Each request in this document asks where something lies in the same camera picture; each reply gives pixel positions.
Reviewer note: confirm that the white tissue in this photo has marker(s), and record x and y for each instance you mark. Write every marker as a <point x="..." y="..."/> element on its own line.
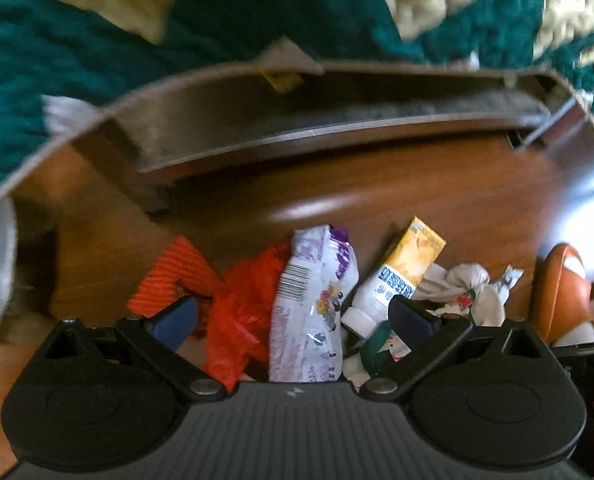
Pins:
<point x="457" y="287"/>

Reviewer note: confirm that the orange ribbed cloth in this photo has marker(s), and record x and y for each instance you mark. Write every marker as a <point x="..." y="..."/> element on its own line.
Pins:
<point x="177" y="270"/>

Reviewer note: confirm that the small white wrapper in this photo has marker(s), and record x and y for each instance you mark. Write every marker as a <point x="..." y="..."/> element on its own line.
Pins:
<point x="509" y="281"/>

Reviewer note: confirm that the white bottle with yellow label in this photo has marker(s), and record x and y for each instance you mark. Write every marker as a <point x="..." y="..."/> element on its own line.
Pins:
<point x="394" y="275"/>

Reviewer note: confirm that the red plastic bag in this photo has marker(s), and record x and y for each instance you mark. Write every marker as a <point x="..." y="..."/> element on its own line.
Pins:
<point x="239" y="310"/>

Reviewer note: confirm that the white purple snack packet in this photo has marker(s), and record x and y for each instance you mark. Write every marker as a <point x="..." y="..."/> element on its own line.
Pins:
<point x="309" y="310"/>

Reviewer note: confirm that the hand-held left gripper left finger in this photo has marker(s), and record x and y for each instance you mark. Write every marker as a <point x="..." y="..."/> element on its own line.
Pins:
<point x="174" y="319"/>

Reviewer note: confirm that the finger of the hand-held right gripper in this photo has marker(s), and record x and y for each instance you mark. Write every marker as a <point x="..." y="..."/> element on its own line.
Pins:
<point x="584" y="351"/>

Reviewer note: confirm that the teal and cream knitted blanket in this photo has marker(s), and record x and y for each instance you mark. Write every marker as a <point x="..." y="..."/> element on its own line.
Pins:
<point x="297" y="5"/>

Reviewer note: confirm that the orange slipper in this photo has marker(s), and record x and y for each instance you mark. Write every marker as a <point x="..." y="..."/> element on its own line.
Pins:
<point x="559" y="290"/>

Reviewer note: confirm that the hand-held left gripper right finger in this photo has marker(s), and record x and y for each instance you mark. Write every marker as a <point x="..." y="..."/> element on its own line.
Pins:
<point x="411" y="317"/>

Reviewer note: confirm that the green and white wrapper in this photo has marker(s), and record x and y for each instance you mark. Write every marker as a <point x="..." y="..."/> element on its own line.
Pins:
<point x="377" y="352"/>

